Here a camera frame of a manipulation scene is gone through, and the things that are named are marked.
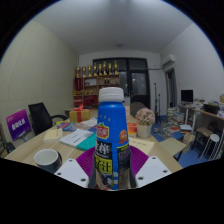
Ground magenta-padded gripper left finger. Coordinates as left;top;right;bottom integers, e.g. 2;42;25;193
54;146;98;189

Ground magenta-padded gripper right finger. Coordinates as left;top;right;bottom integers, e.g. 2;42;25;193
129;145;173;188

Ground blue drink bottle white cap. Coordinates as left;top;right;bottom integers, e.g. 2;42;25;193
88;87;137;191

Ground black mug white inside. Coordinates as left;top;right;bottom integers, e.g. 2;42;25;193
33;148;63;174

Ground pale yellow notebook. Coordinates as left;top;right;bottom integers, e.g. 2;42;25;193
128;137;155;156

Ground light wooden bench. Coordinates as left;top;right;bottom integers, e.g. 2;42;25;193
159;137;187;161

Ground teal book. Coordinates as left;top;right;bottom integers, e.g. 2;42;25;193
75;132;98;152

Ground white printed booklet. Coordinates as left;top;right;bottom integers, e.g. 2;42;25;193
59;128;94;148

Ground pink flowers in white pot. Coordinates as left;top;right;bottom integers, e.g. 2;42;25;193
134;107;156;139

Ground yellow gift box red ribbon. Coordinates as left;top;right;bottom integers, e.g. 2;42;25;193
68;104;91;123

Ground small standing card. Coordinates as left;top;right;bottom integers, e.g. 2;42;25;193
124;105;131;123

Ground black office chair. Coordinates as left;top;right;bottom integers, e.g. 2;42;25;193
28;102;69;136

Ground grey green armchair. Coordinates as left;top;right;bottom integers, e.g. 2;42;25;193
129;101;148;118

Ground white round stool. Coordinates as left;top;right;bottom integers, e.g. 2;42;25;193
199;133;221;160

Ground black microphone stand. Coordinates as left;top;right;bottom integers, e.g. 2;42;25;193
153;82;162;116

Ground cluttered wooden side desk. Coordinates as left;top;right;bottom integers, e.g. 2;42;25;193
178;101;224;158

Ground black computer monitor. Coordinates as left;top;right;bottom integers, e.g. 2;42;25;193
180;89;194;104

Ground wooden shelf unit with trophies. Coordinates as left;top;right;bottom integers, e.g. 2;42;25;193
72;60;121;108

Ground black-framed glass door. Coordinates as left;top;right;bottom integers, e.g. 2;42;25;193
92;57;151;109

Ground white wall air conditioner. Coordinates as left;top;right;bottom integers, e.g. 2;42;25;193
160;53;176;69

